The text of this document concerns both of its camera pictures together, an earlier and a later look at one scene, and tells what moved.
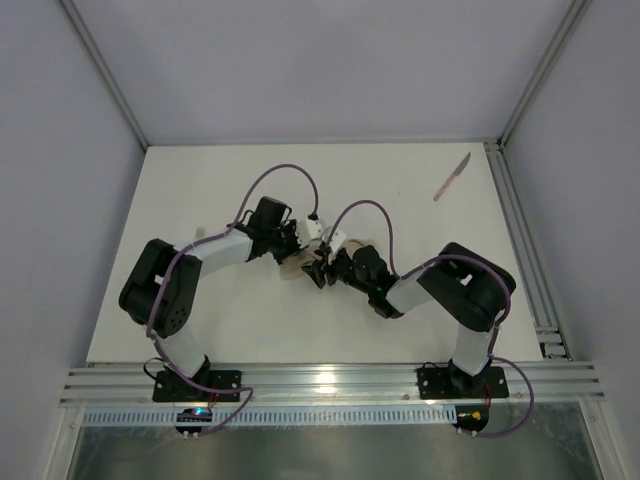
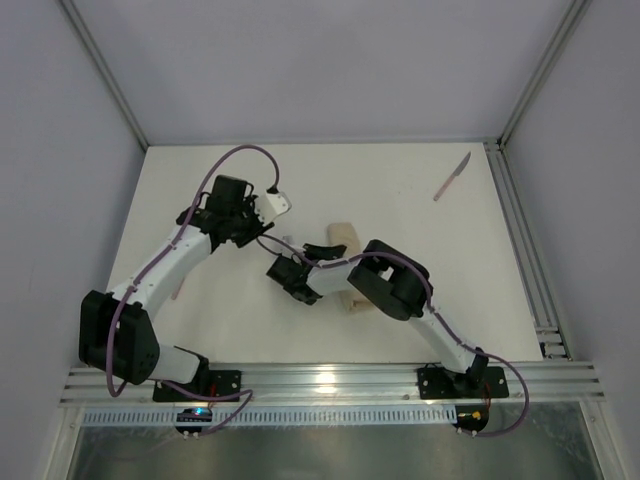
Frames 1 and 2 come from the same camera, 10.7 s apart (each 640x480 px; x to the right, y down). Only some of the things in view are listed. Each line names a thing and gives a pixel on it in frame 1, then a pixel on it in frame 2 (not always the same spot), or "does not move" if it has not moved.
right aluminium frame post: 575,14 does not move
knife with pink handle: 448,183 does not move
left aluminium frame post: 86,37 does not move
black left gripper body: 289,240 → 245,226
